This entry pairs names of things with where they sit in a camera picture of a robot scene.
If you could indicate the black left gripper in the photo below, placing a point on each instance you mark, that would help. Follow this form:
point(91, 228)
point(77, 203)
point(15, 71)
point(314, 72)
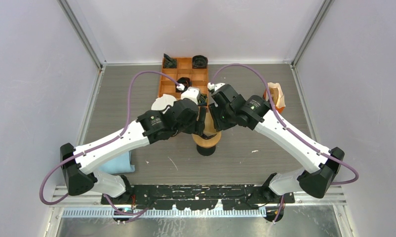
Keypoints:
point(201, 116)

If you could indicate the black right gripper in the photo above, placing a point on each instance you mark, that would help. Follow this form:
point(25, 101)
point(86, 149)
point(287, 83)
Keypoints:
point(214, 109)

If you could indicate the brown paper coffee filter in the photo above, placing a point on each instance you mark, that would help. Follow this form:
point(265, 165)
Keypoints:
point(209, 129)

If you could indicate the wooden ring holder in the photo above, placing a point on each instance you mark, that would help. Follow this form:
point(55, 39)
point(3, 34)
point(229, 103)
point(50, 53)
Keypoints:
point(207, 143)

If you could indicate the red black carafe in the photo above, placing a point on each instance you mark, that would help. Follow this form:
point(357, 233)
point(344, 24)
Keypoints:
point(205, 151)

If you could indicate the white paper coffee filter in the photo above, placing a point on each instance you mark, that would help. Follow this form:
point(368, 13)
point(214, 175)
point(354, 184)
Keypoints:
point(163, 103)

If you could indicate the orange coffee filter box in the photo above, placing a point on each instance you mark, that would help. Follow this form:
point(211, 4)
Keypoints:
point(277, 96)

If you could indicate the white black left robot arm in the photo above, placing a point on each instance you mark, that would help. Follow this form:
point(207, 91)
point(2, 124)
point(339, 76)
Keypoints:
point(81, 164)

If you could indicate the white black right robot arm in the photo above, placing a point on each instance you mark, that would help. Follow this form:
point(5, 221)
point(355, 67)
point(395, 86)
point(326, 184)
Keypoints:
point(317, 173)

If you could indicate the black dripper middle compartment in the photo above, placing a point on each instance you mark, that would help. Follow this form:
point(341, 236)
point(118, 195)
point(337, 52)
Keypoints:
point(185, 81)

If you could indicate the black dripper top-right compartment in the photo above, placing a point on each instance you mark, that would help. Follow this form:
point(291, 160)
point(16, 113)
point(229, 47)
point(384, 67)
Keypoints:
point(199, 62)

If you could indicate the black dripper top-left compartment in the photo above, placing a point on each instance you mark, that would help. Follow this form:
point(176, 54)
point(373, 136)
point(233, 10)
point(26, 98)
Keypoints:
point(169, 62)

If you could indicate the orange compartment tray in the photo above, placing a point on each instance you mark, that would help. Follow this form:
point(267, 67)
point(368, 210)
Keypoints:
point(198, 77)

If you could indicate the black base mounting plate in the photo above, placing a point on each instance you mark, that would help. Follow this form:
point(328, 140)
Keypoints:
point(196, 197)

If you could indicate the light blue folded cloth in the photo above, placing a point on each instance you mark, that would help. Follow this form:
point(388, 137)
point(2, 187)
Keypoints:
point(118, 165)

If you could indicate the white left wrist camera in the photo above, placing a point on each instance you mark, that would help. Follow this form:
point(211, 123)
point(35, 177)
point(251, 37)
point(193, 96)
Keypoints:
point(191, 93)

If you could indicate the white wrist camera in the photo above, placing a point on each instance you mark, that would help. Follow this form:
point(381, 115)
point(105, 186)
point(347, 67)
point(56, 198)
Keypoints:
point(191, 93)
point(214, 87)

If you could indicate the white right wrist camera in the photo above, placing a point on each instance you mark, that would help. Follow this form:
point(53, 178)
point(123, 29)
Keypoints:
point(214, 87)

